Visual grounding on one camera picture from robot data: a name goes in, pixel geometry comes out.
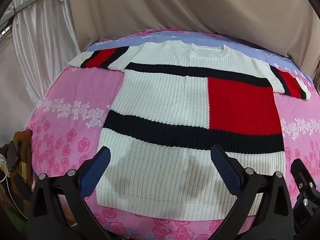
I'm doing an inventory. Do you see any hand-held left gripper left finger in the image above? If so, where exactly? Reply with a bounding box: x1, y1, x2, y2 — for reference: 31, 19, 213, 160
26, 146, 112, 240

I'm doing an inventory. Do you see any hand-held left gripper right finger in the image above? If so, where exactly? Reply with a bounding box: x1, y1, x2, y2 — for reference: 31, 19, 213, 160
210, 144, 295, 240

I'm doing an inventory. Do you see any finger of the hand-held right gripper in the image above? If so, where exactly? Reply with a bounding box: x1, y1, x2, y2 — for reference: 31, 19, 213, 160
290, 158, 320, 232

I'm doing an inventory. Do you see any white red black knit sweater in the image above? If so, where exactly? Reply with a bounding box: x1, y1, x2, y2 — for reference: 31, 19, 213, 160
69, 41, 312, 217

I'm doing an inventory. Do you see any pink floral blanket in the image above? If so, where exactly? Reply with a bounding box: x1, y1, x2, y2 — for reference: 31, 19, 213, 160
26, 29, 320, 240

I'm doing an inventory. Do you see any brown clothing pile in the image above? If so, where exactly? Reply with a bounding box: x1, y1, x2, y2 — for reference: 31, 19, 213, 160
0, 129, 34, 222

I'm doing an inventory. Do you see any dark phone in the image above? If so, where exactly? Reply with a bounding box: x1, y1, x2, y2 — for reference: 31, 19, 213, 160
6, 141, 20, 172

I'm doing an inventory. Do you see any white satin curtain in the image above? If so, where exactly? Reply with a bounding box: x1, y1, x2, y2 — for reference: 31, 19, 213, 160
0, 0, 83, 110

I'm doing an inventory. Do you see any beige draped cloth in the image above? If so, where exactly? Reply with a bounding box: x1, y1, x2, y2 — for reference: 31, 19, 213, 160
67, 0, 320, 78

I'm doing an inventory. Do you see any white cable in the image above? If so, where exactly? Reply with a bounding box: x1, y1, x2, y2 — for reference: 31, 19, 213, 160
0, 154, 13, 184

